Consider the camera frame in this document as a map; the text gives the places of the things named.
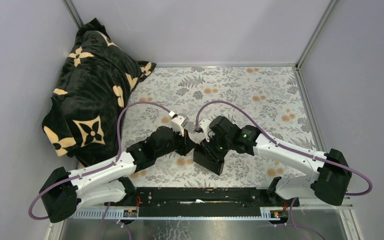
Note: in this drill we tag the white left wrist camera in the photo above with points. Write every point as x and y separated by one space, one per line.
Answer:
178 123

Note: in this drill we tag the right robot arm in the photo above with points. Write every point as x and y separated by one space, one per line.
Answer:
323 177

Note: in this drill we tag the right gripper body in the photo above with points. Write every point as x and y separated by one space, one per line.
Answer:
220 144

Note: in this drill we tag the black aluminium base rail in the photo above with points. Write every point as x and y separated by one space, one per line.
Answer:
177 203

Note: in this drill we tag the black paper box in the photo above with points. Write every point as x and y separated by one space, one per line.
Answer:
211 155

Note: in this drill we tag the floral tablecloth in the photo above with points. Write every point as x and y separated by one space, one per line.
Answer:
267 95

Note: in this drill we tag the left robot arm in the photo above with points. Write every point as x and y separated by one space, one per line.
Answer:
65 192

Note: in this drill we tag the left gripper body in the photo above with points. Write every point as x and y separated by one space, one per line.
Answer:
178 144

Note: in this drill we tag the black floral blanket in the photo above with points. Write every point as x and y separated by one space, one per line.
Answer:
94 85

